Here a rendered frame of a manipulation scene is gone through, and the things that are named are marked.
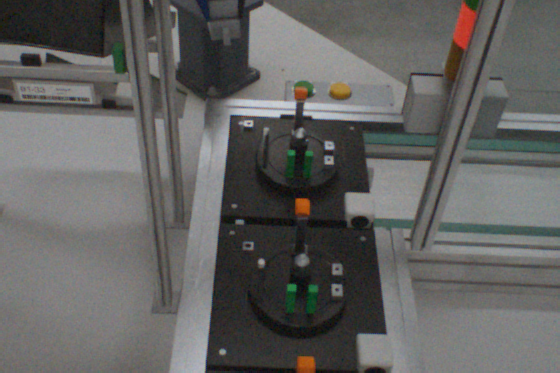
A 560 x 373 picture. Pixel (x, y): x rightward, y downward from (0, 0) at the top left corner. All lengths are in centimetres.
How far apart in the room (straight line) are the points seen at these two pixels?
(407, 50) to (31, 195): 224
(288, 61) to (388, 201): 51
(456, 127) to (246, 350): 40
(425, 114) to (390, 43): 233
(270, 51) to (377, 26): 179
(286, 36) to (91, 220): 69
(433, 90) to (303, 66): 69
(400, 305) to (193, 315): 29
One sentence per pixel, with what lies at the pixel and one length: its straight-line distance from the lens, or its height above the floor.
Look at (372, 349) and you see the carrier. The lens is 91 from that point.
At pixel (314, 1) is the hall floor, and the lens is 347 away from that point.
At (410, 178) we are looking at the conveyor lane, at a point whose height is 92.
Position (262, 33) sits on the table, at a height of 86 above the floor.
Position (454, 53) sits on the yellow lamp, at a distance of 86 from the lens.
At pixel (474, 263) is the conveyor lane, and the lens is 111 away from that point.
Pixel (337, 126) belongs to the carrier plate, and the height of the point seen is 97.
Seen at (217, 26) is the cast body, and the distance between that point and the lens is 101.
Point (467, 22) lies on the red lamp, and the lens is 83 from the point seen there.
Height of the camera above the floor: 176
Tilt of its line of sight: 44 degrees down
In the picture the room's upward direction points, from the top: 4 degrees clockwise
